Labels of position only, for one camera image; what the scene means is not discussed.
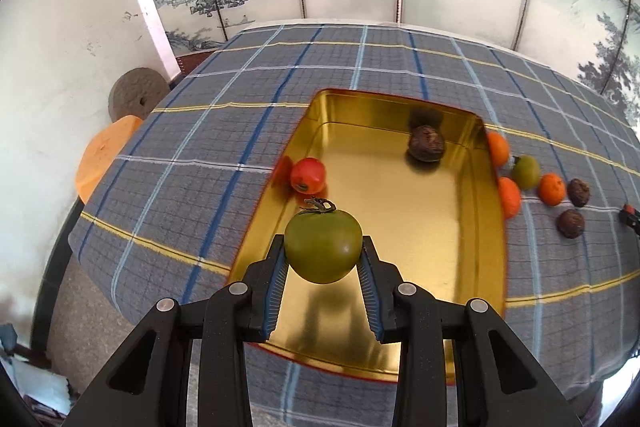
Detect round grey millstone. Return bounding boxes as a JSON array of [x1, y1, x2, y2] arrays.
[[108, 68, 171, 124]]

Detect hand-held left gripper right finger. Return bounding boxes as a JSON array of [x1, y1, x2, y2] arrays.
[[356, 234, 583, 427]]

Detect orange stool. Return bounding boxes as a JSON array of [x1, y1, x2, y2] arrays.
[[75, 115, 144, 204]]

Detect blue plaid tablecloth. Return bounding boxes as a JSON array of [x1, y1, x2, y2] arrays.
[[67, 24, 640, 427]]

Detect brown wrinkled fruit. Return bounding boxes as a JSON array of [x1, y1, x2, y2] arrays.
[[406, 125, 446, 162], [556, 209, 585, 239], [567, 178, 591, 208]]

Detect gold tin box red sides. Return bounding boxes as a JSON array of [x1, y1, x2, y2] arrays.
[[226, 89, 510, 387]]

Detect small green fruit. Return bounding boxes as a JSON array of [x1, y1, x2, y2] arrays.
[[510, 155, 541, 190]]

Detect large green tomato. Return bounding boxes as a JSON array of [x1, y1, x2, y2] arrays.
[[283, 197, 363, 285]]

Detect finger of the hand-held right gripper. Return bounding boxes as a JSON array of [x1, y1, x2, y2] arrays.
[[621, 204, 640, 238]]

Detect black table frame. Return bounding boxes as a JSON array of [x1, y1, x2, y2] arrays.
[[30, 197, 83, 370]]

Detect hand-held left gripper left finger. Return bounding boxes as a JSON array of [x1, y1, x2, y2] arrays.
[[60, 234, 288, 427]]

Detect white cloth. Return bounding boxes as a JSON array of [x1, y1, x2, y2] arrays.
[[0, 357, 76, 415]]

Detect orange mandarin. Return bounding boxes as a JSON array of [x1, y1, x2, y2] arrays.
[[538, 173, 567, 207], [497, 177, 522, 220], [487, 132, 511, 168]]

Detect red tomato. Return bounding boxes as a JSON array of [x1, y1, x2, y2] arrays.
[[290, 158, 327, 194]]

